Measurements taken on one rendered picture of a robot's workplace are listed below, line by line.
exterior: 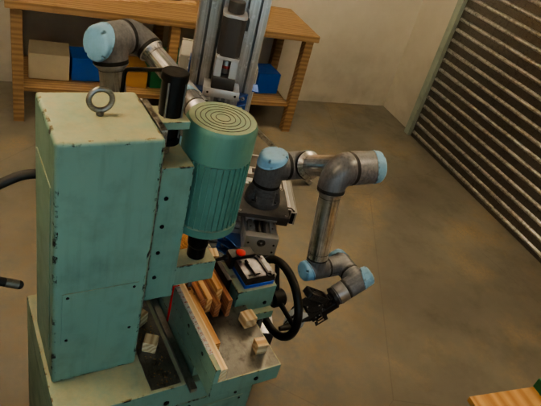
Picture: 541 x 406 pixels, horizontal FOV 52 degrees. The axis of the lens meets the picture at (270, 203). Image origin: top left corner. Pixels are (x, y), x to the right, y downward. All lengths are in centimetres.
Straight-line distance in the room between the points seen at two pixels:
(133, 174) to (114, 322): 45
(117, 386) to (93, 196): 60
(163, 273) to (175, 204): 22
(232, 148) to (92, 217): 34
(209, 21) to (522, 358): 250
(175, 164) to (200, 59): 95
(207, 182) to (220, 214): 10
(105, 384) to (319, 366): 146
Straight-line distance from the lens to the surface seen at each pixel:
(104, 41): 189
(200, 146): 128
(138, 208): 125
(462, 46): 505
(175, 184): 129
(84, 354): 155
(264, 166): 217
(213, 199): 135
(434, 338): 329
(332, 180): 184
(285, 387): 271
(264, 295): 172
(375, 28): 547
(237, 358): 157
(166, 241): 140
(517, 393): 247
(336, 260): 206
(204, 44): 215
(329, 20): 521
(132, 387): 160
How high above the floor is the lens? 209
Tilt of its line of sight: 34 degrees down
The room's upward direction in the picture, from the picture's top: 16 degrees clockwise
